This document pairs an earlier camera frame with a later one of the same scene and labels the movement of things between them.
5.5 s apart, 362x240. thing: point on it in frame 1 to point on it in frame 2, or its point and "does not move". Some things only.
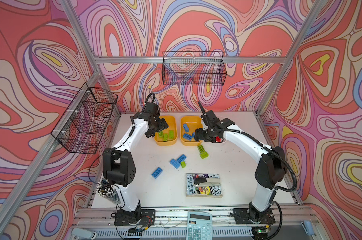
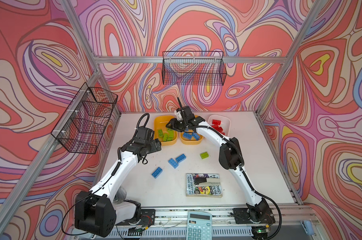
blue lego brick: (175, 163) does not move
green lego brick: (171, 134) does not move
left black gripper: (161, 126) to (153, 148)
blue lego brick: (157, 172) does not move
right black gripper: (198, 136) to (173, 125)
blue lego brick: (187, 136) does not move
